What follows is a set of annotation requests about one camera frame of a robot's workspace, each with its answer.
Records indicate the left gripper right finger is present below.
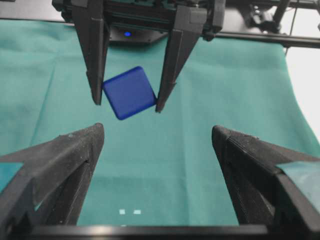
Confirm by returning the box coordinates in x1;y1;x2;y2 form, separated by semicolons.
211;125;320;235

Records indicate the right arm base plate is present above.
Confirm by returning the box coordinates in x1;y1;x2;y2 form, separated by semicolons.
107;25;168;47

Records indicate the green table cloth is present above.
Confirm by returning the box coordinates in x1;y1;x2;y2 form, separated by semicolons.
0;20;320;226

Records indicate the black table frame rail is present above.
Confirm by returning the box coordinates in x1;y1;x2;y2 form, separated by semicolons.
0;9;320;50

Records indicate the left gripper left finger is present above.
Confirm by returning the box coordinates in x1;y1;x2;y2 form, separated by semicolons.
0;123;105;238

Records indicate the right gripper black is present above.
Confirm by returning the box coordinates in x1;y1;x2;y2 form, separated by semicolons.
51;0;227;113

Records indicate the blue block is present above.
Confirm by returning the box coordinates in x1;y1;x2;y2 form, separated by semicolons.
102;66;157;120

